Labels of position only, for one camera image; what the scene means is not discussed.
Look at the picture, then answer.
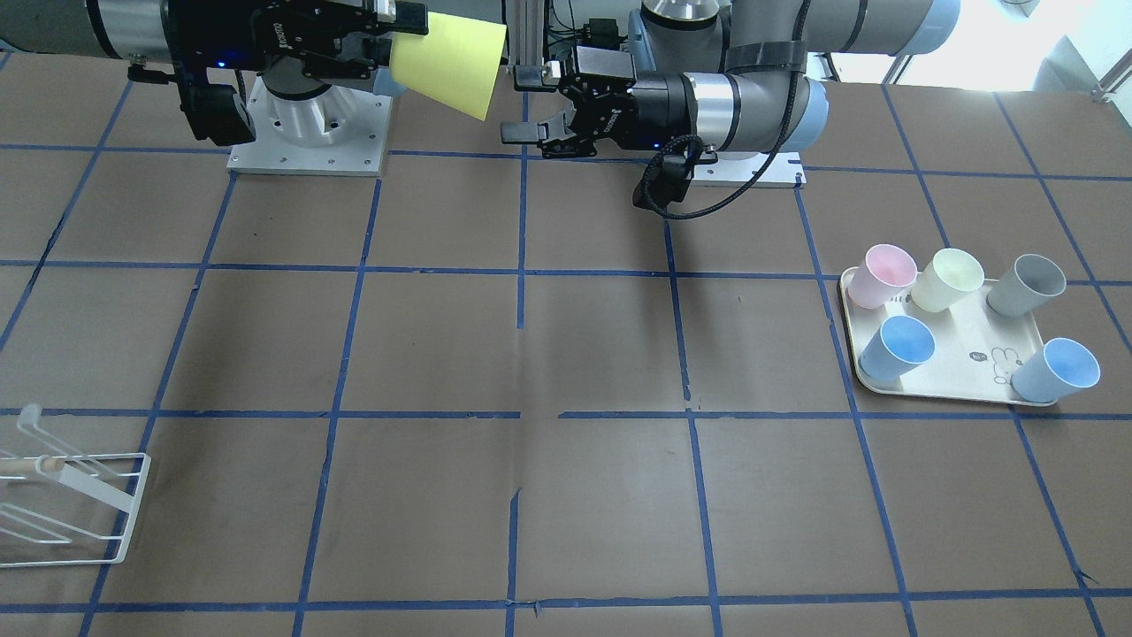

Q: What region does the grey cup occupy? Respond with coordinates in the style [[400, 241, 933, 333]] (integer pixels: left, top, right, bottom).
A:
[[986, 253, 1067, 319]]

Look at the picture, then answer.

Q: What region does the yellow plastic cup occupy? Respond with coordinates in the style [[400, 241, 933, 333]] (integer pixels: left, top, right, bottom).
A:
[[391, 12, 507, 121]]

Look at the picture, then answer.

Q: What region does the white wire cup rack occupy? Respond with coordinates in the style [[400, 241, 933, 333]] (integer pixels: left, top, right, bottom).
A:
[[1, 403, 153, 570]]

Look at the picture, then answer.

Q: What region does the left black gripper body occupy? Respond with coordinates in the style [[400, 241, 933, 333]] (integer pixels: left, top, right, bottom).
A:
[[557, 49, 691, 158]]

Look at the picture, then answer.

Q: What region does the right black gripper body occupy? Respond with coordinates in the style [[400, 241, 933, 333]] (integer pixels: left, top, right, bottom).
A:
[[168, 1, 367, 85]]

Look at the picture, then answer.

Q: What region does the beige serving tray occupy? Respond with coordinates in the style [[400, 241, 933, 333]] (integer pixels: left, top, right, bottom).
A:
[[838, 267, 1046, 407]]

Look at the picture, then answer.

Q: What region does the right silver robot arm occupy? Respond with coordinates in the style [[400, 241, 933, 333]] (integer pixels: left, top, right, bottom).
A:
[[1, 1, 429, 148]]

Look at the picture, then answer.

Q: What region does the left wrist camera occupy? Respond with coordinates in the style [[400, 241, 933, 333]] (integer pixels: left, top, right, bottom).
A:
[[633, 150, 702, 219]]

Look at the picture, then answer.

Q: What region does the pink cup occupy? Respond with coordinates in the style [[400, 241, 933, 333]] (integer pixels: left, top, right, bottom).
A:
[[846, 243, 919, 310]]

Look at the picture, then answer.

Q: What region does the aluminium frame post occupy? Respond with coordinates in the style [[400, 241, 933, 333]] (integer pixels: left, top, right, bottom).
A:
[[504, 1, 547, 81]]

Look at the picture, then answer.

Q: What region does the blue cup on tray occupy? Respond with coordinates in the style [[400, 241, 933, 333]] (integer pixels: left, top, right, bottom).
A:
[[858, 315, 937, 382]]

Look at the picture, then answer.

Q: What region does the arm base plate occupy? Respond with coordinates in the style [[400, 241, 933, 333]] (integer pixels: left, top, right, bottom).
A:
[[226, 78, 394, 178], [653, 146, 807, 188]]

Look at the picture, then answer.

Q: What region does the pale green cup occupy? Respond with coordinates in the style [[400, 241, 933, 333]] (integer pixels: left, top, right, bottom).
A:
[[910, 249, 985, 313]]

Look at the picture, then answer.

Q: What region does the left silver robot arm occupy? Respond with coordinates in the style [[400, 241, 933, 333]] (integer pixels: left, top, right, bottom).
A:
[[501, 1, 961, 158]]

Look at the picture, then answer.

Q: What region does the blue cup near tray edge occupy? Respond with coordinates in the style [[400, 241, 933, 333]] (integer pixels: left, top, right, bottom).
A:
[[1011, 337, 1101, 403]]

